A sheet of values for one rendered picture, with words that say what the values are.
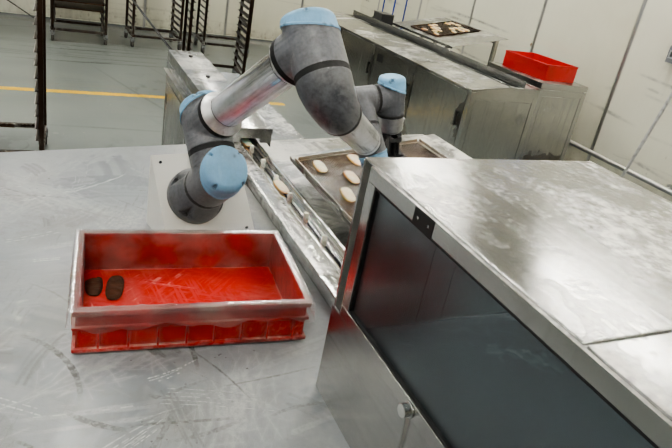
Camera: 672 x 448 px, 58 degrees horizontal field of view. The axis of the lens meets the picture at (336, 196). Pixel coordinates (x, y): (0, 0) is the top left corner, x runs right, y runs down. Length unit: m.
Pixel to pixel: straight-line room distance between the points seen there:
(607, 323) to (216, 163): 1.00
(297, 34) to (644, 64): 4.60
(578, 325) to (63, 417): 0.83
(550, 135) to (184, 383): 4.46
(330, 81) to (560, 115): 4.23
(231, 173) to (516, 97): 3.48
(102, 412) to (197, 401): 0.16
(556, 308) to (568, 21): 5.61
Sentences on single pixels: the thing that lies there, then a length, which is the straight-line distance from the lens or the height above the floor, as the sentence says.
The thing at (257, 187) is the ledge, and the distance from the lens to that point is 1.94.
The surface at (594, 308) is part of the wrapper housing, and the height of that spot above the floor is 1.30.
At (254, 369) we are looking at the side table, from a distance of 1.26.
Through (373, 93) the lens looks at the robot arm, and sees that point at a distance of 1.62.
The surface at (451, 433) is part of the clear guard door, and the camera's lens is 0.87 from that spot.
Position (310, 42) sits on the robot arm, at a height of 1.43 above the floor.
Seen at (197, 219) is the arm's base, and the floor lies 0.89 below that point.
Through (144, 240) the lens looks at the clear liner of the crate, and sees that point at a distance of 1.49.
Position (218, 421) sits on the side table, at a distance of 1.15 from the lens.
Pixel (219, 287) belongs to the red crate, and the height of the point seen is 0.82.
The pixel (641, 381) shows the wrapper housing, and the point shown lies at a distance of 0.65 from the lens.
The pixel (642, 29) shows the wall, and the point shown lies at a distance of 5.70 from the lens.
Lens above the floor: 1.62
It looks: 23 degrees down
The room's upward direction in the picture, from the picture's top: 11 degrees clockwise
